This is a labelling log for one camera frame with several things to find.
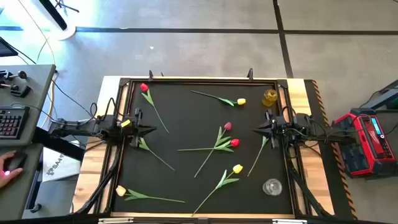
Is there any pale cream artificial tulip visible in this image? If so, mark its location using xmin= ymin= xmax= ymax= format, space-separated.
xmin=115 ymin=185 xmax=186 ymax=204

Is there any red black power station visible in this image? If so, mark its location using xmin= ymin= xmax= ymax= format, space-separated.
xmin=334 ymin=107 xmax=397 ymax=179

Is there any grey desk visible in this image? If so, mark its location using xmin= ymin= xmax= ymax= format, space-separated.
xmin=0 ymin=64 xmax=57 ymax=222

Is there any dark red artificial tulip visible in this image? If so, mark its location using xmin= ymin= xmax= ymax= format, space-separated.
xmin=247 ymin=136 xmax=270 ymax=178
xmin=193 ymin=121 xmax=233 ymax=179

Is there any clear glass vase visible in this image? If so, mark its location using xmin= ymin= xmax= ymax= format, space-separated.
xmin=262 ymin=178 xmax=283 ymax=197

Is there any dark monitor screen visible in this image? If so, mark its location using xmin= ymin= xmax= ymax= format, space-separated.
xmin=0 ymin=36 xmax=19 ymax=58

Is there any black keyboard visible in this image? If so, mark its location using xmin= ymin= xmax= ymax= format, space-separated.
xmin=0 ymin=105 xmax=31 ymax=140

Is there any silver metal hinge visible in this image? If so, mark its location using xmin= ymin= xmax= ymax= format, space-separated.
xmin=272 ymin=218 xmax=308 ymax=224
xmin=98 ymin=217 xmax=134 ymax=224

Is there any thin black cable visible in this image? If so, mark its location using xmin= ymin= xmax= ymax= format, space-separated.
xmin=51 ymin=79 xmax=98 ymax=121

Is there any black computer mouse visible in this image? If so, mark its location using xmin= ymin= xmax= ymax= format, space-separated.
xmin=6 ymin=154 xmax=28 ymax=172

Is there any yellow floor cable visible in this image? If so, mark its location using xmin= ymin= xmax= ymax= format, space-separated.
xmin=17 ymin=0 xmax=58 ymax=128

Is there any black table mat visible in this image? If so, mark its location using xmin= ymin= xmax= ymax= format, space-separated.
xmin=112 ymin=81 xmax=295 ymax=215

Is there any person's hand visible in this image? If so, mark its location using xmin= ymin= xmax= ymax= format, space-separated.
xmin=0 ymin=150 xmax=24 ymax=189

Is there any grey equipment rail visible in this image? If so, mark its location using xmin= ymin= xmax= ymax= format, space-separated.
xmin=360 ymin=79 xmax=398 ymax=110

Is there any yellow artificial tulip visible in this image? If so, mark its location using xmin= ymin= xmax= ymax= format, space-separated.
xmin=120 ymin=119 xmax=176 ymax=172
xmin=190 ymin=90 xmax=247 ymax=107
xmin=191 ymin=164 xmax=244 ymax=217

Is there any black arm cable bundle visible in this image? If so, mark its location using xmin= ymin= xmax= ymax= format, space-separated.
xmin=284 ymin=146 xmax=332 ymax=217
xmin=73 ymin=141 xmax=125 ymax=216

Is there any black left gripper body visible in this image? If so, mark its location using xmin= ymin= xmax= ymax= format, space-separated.
xmin=119 ymin=108 xmax=144 ymax=149

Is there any yellow black hazard tape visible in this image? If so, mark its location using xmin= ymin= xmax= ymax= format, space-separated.
xmin=312 ymin=80 xmax=358 ymax=220

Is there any yellow glass vase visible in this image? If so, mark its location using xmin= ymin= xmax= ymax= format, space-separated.
xmin=262 ymin=88 xmax=279 ymax=108

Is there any black stand white base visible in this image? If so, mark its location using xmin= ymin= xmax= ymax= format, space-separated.
xmin=37 ymin=0 xmax=78 ymax=41

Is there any white paper bag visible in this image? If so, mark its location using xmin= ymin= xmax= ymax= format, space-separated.
xmin=42 ymin=146 xmax=82 ymax=183

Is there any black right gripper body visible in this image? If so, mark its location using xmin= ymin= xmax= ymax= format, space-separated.
xmin=264 ymin=108 xmax=289 ymax=149

